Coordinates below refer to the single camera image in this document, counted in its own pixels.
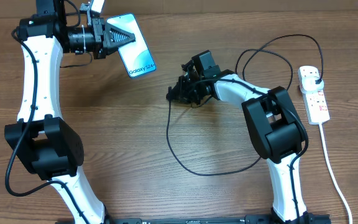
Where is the white power strip cord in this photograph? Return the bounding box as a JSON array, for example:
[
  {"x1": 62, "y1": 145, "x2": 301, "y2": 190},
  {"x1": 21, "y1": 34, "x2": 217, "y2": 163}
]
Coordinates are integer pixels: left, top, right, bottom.
[{"x1": 318, "y1": 123, "x2": 354, "y2": 224}]

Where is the white charger plug adapter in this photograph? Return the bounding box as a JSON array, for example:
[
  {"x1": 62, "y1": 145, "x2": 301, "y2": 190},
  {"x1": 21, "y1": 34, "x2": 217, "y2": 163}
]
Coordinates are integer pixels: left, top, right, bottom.
[{"x1": 300, "y1": 77, "x2": 324, "y2": 94}]

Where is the blue Samsung Galaxy smartphone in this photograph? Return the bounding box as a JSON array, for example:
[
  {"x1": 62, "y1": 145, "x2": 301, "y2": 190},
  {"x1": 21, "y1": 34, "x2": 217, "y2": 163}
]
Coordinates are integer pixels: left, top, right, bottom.
[{"x1": 107, "y1": 14, "x2": 157, "y2": 78}]

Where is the white power strip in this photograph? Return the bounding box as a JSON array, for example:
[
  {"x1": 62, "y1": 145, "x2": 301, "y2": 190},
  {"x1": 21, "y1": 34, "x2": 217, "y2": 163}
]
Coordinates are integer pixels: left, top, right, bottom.
[{"x1": 297, "y1": 65, "x2": 330, "y2": 125}]

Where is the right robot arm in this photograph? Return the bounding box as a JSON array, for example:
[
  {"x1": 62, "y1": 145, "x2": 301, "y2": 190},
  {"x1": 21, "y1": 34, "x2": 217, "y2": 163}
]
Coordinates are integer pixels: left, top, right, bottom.
[{"x1": 166, "y1": 50, "x2": 310, "y2": 223}]

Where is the black USB charging cable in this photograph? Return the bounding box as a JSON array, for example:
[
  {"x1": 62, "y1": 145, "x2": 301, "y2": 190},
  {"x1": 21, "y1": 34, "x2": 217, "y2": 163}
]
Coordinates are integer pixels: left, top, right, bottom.
[{"x1": 165, "y1": 34, "x2": 324, "y2": 177}]

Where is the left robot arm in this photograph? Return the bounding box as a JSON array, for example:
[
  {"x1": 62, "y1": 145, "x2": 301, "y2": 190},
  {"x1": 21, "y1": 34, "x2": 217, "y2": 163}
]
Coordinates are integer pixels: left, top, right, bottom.
[{"x1": 4, "y1": 1, "x2": 135, "y2": 223}]

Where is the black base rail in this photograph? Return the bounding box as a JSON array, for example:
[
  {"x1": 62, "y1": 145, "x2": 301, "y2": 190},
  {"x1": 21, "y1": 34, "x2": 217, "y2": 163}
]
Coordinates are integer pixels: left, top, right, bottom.
[{"x1": 54, "y1": 214, "x2": 332, "y2": 224}]

